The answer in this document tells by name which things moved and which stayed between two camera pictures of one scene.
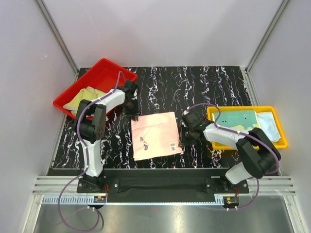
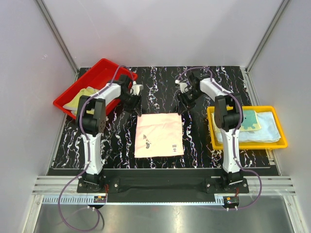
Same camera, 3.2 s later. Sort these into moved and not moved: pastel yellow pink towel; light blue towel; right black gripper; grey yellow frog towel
Moved: right black gripper
Not moved: grey yellow frog towel; pastel yellow pink towel; light blue towel
